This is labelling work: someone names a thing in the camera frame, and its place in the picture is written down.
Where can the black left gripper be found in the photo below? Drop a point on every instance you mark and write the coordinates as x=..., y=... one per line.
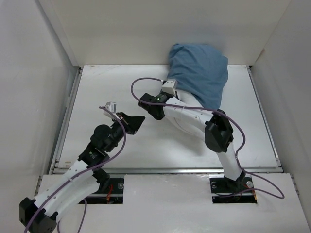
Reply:
x=132, y=123

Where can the white pillow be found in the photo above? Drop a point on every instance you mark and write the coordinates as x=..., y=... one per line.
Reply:
x=189, y=121

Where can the blue pillowcase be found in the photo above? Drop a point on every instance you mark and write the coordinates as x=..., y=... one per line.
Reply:
x=200, y=70

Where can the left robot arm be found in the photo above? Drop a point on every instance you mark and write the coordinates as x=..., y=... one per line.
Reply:
x=86, y=176

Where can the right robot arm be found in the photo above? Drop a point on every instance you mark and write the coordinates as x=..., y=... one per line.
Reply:
x=215, y=130

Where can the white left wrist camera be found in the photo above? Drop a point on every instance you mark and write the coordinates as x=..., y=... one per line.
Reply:
x=109, y=109

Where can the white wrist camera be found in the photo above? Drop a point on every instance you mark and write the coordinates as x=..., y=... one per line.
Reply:
x=109, y=109
x=169, y=86

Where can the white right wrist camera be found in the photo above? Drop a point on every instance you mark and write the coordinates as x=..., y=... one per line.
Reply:
x=169, y=86

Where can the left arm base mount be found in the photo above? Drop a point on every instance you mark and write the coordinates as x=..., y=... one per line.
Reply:
x=111, y=193

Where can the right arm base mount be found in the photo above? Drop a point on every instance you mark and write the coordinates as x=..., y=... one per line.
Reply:
x=226, y=191

